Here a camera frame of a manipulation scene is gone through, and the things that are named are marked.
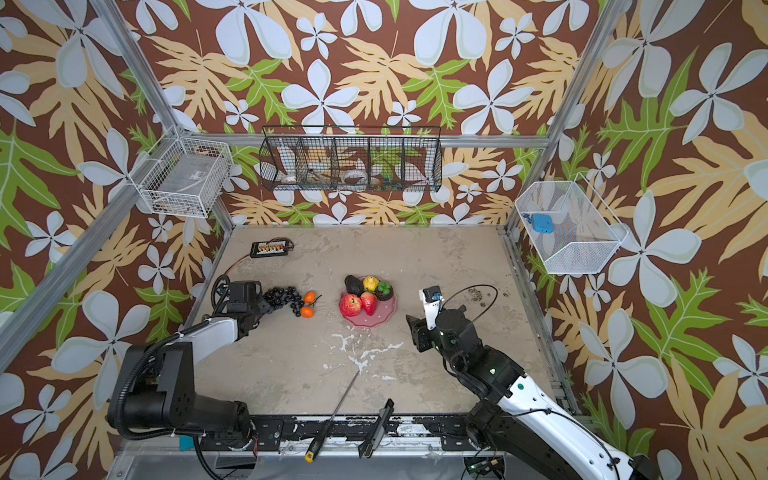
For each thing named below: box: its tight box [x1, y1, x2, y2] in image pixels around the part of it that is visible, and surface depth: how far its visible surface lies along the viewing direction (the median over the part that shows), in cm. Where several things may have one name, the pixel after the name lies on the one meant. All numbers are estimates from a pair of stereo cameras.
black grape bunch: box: [264, 286, 305, 317], surface depth 98 cm
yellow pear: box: [363, 276, 379, 292], surface depth 99 cm
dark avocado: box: [344, 274, 364, 297], surface depth 100 cm
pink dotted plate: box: [339, 288, 397, 328], surface depth 96 cm
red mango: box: [361, 291, 379, 316], surface depth 95 cm
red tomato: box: [339, 294, 362, 317], surface depth 93 cm
